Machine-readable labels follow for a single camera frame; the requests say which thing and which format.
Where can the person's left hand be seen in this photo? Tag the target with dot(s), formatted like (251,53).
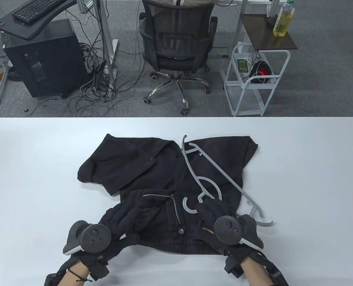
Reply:
(126,241)

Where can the person's right hand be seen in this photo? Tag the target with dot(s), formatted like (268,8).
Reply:
(206,214)

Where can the grey plastic hanger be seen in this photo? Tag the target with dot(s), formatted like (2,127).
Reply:
(184,205)

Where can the black trousers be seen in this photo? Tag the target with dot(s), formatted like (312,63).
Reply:
(134,166)

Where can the person's right forearm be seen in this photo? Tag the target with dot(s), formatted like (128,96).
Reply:
(255,272)

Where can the black forearm pack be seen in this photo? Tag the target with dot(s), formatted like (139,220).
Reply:
(276,274)
(53,280)

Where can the person's left forearm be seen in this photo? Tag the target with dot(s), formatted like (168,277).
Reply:
(75,278)

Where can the grey hand controller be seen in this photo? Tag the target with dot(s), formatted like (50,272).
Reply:
(94,236)
(228,229)

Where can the white rolling cart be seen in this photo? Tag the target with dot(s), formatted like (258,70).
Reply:
(248,113)

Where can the smartphone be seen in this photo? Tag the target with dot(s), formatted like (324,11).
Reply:
(242,65)

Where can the black mesh office chair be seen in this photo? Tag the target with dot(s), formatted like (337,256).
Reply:
(176,38)

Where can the dark brown side table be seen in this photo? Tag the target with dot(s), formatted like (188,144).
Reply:
(262,35)

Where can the black computer tower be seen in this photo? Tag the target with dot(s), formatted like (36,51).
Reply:
(51,65)

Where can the small black round object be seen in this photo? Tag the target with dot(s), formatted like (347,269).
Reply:
(271,21)

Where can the yellow oil bottle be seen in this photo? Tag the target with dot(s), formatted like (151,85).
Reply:
(282,23)

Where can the silver desk leg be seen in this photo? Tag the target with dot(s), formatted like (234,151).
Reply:
(243,6)
(105,29)

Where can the black keyboard tray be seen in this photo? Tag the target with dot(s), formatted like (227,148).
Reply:
(24,31)

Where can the black keyboard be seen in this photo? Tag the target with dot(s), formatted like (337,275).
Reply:
(33,9)

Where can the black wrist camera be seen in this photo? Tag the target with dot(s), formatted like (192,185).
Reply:
(100,269)
(234,266)

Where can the aluminium frame rail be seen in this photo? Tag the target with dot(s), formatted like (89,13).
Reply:
(82,6)

